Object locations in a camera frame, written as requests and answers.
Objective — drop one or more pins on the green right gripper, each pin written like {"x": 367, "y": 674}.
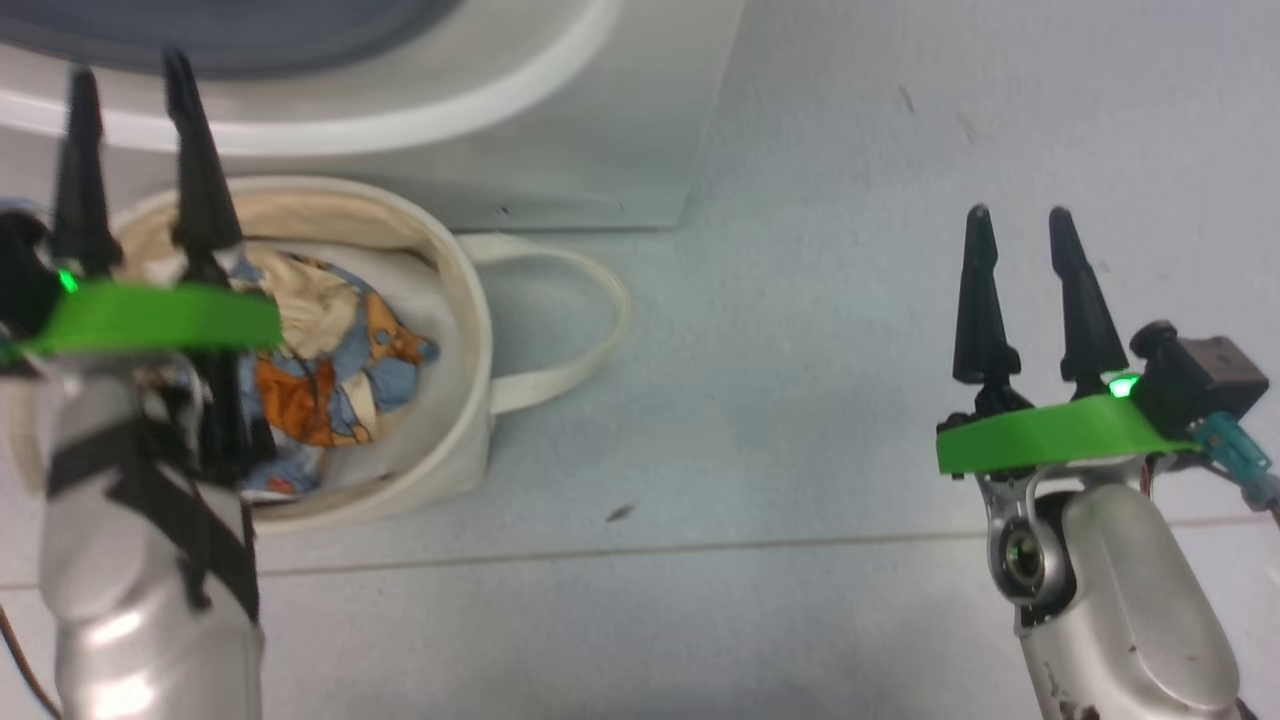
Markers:
{"x": 1060, "y": 432}

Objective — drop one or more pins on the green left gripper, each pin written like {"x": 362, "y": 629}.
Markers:
{"x": 150, "y": 318}

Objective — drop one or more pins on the blue orange patterned clothes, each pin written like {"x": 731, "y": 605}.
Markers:
{"x": 340, "y": 370}

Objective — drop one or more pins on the cream canvas laundry basket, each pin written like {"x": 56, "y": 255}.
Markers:
{"x": 470, "y": 350}

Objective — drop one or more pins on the white front-load washing machine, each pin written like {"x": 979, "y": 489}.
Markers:
{"x": 560, "y": 140}

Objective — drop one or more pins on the white pillow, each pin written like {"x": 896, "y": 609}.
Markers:
{"x": 440, "y": 330}

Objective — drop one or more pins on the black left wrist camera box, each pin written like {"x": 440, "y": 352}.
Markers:
{"x": 25, "y": 280}

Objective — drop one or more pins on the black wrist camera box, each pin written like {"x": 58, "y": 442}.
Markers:
{"x": 25, "y": 280}
{"x": 1200, "y": 380}

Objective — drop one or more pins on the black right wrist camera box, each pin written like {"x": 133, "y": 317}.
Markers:
{"x": 1200, "y": 380}

